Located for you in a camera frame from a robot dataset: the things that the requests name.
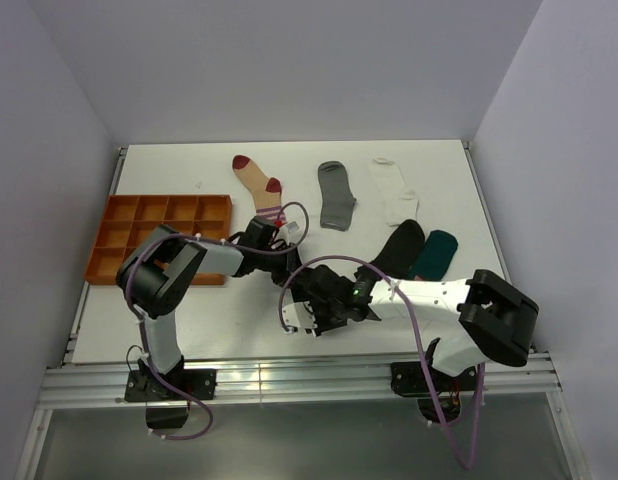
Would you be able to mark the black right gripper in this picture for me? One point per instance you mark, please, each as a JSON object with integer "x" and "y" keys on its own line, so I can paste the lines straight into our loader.
{"x": 323, "y": 327}

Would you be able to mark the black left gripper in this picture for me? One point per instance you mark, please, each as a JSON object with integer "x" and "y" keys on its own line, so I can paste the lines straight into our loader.
{"x": 290, "y": 256}

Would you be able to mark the black sock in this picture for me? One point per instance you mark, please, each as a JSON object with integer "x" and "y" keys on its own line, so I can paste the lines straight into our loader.
{"x": 401, "y": 250}

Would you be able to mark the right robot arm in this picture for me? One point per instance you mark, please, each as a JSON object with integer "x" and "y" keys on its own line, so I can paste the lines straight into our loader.
{"x": 474, "y": 320}

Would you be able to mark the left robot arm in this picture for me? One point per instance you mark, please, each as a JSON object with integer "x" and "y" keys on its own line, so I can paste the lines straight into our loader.
{"x": 157, "y": 274}

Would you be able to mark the beige red striped sock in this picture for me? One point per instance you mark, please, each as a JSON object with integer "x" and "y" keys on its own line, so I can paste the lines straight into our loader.
{"x": 266, "y": 192}

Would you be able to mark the grey sock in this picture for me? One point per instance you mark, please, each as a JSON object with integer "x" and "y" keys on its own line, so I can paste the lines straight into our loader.
{"x": 338, "y": 202}

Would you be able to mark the white sock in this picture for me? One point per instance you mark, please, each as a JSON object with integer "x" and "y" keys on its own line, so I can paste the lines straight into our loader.
{"x": 400, "y": 201}

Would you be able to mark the teal christmas sock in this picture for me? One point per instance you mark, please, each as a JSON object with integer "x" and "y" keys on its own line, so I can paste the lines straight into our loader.
{"x": 435, "y": 257}

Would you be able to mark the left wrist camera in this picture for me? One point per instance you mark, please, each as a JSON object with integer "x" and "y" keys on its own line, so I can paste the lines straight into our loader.
{"x": 291, "y": 229}

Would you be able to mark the aluminium table frame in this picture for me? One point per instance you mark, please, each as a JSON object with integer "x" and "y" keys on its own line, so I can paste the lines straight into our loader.
{"x": 302, "y": 418}

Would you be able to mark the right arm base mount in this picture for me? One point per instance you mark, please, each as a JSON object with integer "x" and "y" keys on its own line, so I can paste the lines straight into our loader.
{"x": 408, "y": 381}

